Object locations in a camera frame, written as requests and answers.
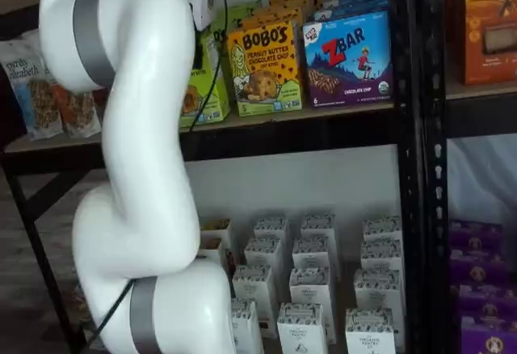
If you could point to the particle board shelf panel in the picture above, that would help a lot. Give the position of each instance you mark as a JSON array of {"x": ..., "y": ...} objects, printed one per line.
[
  {"x": 454, "y": 91},
  {"x": 60, "y": 142}
]

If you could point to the orange snack box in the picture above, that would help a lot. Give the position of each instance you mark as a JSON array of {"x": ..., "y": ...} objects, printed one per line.
[{"x": 493, "y": 59}]

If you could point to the purple snack box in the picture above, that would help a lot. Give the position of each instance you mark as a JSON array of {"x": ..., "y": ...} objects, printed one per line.
[
  {"x": 488, "y": 342},
  {"x": 476, "y": 269},
  {"x": 488, "y": 305},
  {"x": 476, "y": 237}
]

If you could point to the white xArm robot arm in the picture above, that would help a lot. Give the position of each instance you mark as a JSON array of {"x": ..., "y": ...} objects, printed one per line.
[{"x": 141, "y": 127}]

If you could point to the green Bobo's apple pie box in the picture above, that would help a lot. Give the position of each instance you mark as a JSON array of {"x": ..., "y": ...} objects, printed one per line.
[
  {"x": 210, "y": 95},
  {"x": 242, "y": 11},
  {"x": 232, "y": 20},
  {"x": 252, "y": 5}
]

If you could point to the granola pouch orange label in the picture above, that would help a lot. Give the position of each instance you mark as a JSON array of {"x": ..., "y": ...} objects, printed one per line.
[{"x": 76, "y": 111}]

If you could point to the granola pouch blue label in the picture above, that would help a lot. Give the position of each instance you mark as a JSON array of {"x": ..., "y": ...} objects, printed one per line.
[{"x": 28, "y": 87}]

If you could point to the white patterned carton group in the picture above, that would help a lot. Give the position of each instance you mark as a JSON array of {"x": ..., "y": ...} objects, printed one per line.
[{"x": 343, "y": 281}]

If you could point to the white organic pantry box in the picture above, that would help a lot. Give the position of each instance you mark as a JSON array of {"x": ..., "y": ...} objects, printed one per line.
[
  {"x": 299, "y": 329},
  {"x": 312, "y": 255},
  {"x": 263, "y": 255},
  {"x": 251, "y": 287},
  {"x": 382, "y": 229},
  {"x": 309, "y": 288},
  {"x": 246, "y": 329},
  {"x": 271, "y": 230},
  {"x": 318, "y": 228},
  {"x": 379, "y": 291},
  {"x": 369, "y": 334},
  {"x": 381, "y": 255}
]

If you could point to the yellow white granola box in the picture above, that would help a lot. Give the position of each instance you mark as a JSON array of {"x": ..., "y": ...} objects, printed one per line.
[
  {"x": 210, "y": 249},
  {"x": 216, "y": 226}
]

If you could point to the white plastic sheet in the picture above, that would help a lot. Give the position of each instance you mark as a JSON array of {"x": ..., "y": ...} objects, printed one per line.
[{"x": 480, "y": 180}]

